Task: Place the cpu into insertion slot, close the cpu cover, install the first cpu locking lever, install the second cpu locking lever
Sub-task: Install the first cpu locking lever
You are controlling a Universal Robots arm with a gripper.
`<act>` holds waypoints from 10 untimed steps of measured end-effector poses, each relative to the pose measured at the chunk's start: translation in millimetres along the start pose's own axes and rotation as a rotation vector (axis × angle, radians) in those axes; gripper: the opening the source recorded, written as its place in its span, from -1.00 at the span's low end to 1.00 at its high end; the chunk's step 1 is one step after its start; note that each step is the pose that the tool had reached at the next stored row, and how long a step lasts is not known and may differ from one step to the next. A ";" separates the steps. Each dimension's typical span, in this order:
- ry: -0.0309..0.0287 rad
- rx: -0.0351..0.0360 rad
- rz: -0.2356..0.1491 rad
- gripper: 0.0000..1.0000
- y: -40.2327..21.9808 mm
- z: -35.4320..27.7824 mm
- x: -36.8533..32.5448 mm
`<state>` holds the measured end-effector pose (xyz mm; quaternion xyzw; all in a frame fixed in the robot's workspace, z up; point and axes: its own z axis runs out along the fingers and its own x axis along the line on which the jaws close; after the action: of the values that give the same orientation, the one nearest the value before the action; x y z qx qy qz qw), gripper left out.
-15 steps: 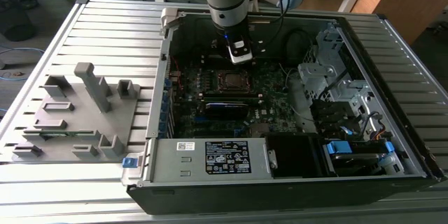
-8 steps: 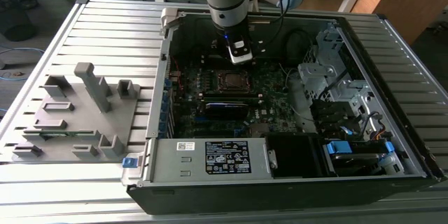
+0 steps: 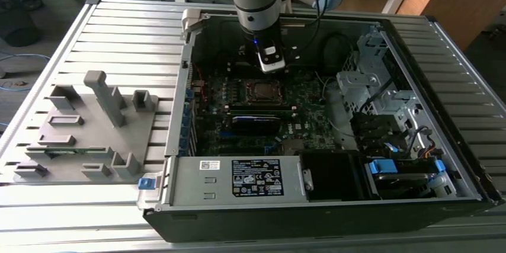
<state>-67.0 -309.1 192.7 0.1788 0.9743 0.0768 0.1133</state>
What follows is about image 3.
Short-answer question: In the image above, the silver CPU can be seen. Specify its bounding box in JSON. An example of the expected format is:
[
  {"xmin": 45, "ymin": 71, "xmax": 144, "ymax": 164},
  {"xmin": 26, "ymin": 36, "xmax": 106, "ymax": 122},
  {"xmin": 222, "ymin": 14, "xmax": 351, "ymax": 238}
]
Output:
[{"xmin": 252, "ymin": 82, "xmax": 277, "ymax": 100}]

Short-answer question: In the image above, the silver camera box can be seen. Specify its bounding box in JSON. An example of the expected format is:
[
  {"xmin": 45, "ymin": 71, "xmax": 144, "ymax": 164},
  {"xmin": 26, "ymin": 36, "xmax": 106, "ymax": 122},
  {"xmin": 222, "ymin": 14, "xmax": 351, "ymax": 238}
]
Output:
[{"xmin": 256, "ymin": 44, "xmax": 285, "ymax": 75}]

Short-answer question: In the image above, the silver power supply unit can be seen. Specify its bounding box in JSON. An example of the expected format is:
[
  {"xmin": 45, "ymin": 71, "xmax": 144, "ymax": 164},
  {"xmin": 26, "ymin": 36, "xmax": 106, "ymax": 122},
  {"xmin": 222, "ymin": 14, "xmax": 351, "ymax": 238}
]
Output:
[{"xmin": 168, "ymin": 154, "xmax": 308, "ymax": 207}]

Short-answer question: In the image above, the thin black camera cable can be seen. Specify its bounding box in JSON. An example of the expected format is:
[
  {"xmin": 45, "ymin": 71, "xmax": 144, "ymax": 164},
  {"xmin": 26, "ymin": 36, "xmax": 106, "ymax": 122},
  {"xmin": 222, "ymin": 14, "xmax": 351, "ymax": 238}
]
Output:
[{"xmin": 293, "ymin": 0, "xmax": 328, "ymax": 57}]

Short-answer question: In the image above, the green motherboard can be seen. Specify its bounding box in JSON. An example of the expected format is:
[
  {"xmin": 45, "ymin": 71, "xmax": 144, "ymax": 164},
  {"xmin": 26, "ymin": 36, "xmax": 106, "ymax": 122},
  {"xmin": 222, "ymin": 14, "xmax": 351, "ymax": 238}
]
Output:
[{"xmin": 189, "ymin": 65, "xmax": 359, "ymax": 158}]

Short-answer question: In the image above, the silver metal drive cage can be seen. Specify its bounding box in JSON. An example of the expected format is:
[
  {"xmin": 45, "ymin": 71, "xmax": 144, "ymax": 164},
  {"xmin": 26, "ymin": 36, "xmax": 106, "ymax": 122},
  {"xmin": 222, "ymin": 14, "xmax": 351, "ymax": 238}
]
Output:
[{"xmin": 333, "ymin": 29, "xmax": 437, "ymax": 155}]

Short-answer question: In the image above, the grey floor stand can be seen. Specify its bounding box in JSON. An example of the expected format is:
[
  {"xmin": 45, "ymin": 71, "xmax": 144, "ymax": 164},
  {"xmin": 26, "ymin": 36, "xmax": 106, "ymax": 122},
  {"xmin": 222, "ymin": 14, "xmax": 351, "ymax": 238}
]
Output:
[{"xmin": 0, "ymin": 56, "xmax": 46, "ymax": 79}]

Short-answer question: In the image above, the black drive bay bracket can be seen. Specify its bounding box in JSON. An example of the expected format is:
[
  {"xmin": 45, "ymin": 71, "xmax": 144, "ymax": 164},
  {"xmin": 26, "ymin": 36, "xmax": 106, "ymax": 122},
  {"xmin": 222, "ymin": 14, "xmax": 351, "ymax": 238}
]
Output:
[{"xmin": 349, "ymin": 113, "xmax": 409, "ymax": 150}]

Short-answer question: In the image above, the coloured wire bundle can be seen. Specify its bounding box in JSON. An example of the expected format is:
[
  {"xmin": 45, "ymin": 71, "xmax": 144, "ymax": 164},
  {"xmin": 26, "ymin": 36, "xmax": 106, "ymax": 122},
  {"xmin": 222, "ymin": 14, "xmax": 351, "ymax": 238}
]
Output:
[{"xmin": 421, "ymin": 142, "xmax": 439, "ymax": 161}]

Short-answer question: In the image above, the thick black cable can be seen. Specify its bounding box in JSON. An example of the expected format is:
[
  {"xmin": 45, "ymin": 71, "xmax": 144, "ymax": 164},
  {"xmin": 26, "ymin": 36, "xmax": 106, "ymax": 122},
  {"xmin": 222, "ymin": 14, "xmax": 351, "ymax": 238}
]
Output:
[{"xmin": 320, "ymin": 33, "xmax": 355, "ymax": 72}]

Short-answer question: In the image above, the black graphics card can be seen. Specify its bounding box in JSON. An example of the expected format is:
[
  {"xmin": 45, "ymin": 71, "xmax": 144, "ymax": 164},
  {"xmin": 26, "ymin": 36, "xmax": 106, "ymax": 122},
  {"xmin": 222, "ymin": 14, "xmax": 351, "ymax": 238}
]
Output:
[{"xmin": 229, "ymin": 114, "xmax": 281, "ymax": 136}]

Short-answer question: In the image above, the black round bin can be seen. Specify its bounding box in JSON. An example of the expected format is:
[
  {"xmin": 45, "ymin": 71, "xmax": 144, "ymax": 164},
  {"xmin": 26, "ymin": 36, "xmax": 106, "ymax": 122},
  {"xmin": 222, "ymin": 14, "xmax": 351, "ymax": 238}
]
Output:
[{"xmin": 1, "ymin": 9, "xmax": 43, "ymax": 48}]

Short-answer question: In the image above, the light blue floor cable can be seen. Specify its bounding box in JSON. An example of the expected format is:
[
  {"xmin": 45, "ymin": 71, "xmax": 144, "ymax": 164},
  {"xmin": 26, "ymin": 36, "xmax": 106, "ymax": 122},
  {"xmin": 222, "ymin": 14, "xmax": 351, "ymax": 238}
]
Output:
[{"xmin": 0, "ymin": 53, "xmax": 53, "ymax": 92}]

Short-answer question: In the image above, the thin wire locking lever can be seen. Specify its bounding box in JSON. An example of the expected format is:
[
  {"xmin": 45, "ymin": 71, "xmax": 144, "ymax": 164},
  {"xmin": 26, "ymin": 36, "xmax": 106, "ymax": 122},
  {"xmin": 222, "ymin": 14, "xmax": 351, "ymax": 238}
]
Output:
[{"xmin": 258, "ymin": 92, "xmax": 285, "ymax": 103}]

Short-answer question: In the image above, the grey plastic case handle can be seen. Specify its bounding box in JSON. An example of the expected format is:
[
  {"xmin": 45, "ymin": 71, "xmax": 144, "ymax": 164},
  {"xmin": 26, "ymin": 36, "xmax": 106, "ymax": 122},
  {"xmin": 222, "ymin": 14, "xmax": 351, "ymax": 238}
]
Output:
[{"xmin": 180, "ymin": 8, "xmax": 209, "ymax": 41}]

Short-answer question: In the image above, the grey parts rack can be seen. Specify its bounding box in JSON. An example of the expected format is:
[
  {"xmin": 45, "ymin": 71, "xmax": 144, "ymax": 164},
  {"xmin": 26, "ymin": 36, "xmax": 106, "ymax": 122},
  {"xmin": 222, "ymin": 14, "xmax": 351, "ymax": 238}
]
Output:
[{"xmin": 10, "ymin": 70, "xmax": 161, "ymax": 184}]

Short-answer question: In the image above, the black PC case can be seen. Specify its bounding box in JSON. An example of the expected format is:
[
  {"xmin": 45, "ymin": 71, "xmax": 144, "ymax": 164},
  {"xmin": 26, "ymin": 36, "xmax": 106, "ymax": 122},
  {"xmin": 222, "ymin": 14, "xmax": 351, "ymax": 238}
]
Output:
[{"xmin": 136, "ymin": 7, "xmax": 506, "ymax": 244}]

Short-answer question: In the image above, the green RAM stick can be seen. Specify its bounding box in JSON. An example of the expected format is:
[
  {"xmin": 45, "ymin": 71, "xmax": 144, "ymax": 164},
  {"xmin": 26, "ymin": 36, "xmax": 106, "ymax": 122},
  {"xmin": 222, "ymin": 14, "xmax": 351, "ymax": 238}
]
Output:
[{"xmin": 26, "ymin": 145, "xmax": 108, "ymax": 156}]

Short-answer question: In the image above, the brown chipset heatsink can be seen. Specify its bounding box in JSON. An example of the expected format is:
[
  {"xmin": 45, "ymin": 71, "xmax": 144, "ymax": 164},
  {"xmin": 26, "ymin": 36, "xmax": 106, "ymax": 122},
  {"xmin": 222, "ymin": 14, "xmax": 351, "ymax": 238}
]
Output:
[{"xmin": 281, "ymin": 139, "xmax": 305, "ymax": 155}]

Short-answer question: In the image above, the hard disk in blue carrier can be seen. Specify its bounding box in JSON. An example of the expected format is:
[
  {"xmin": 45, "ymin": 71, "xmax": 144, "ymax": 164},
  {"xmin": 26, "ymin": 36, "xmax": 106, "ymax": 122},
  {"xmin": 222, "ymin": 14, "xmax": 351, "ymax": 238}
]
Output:
[{"xmin": 365, "ymin": 158, "xmax": 447, "ymax": 200}]

